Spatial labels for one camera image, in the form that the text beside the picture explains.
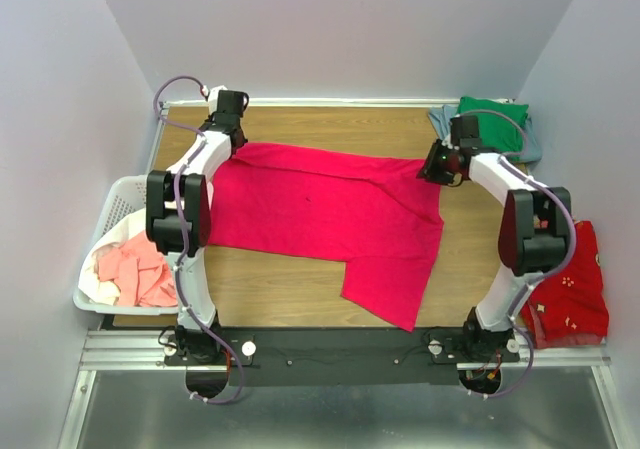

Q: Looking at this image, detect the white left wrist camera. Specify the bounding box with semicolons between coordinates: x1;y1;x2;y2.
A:
200;85;227;114

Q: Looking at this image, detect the white cream garment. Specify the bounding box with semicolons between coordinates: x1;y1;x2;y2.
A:
78;209;146;306

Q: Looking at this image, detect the green folded t shirt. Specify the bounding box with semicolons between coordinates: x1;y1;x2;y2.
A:
458;96;529;153

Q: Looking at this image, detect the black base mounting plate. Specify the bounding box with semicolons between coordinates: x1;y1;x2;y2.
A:
158;327;520;387

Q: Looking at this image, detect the aluminium frame rail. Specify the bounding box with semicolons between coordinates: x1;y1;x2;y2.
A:
59;329;636;448

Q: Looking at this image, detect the magenta t shirt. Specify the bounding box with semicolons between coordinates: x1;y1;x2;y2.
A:
209;143;444;331

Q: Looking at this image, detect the peach pink garment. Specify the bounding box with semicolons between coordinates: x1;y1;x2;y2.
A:
92;232;177;307

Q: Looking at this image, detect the grey blue folded t shirt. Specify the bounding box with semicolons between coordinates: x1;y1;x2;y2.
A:
428;105;542;164

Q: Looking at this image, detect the red patterned folded t shirt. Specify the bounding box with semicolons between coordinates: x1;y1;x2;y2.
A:
520;220;609;349

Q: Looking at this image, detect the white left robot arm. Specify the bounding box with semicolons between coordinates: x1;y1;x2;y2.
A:
145;88;249;365

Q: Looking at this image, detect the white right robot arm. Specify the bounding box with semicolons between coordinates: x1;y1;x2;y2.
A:
419;110;577;361

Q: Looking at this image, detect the white laundry basket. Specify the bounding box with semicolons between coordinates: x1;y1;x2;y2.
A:
72;175;178;316

